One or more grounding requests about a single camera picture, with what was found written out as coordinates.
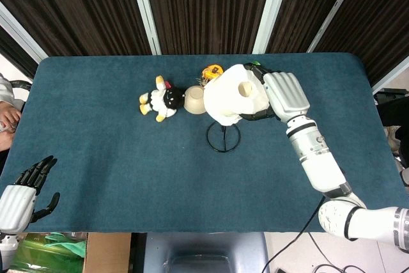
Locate black floor cable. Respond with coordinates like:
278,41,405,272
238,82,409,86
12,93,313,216
261,196,374,273

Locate green plastic bag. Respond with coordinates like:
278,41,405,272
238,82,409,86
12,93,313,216
8,231,88,273

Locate black wire paper roll stand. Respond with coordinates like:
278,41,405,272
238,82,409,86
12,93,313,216
206,121,242,153

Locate black and white plush toy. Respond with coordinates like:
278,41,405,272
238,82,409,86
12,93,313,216
138,75,186,123

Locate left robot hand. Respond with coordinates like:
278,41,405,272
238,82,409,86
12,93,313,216
0,155,61,235

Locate person in white clothing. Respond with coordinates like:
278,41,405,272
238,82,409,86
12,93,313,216
0,74,22,152

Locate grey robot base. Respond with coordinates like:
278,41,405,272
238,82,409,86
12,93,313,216
143,231,271,273

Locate blue table cloth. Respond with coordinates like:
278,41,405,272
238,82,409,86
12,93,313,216
0,52,408,234

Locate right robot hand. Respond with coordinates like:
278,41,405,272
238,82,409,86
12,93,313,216
240,62,311,123

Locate white partition frame post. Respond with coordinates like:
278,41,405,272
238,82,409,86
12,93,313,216
307,0,366,53
0,1,49,63
127,0,162,56
252,0,294,55

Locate beige upturned bowl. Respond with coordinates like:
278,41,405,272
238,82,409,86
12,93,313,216
183,84,208,115

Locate brown cardboard box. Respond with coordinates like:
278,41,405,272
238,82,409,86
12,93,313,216
83,232,132,273

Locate black chair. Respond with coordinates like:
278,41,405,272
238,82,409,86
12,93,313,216
10,80,33,91

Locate white paper towel roll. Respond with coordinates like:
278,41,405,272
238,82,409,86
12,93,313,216
203,64,271,127

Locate black bag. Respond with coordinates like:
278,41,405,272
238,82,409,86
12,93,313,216
376,91,409,169

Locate orange round keychain charm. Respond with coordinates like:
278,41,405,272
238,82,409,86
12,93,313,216
195,65,224,88

